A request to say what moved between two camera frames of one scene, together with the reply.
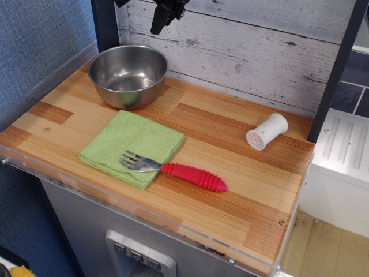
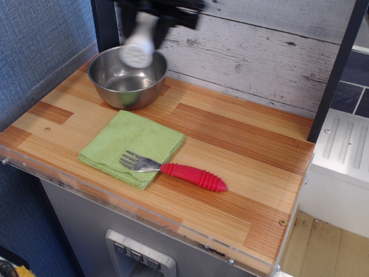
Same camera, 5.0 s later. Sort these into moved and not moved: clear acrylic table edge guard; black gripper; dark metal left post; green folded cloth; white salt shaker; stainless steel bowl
Moved: black gripper; white salt shaker
Not moved: dark metal left post; stainless steel bowl; clear acrylic table edge guard; green folded cloth
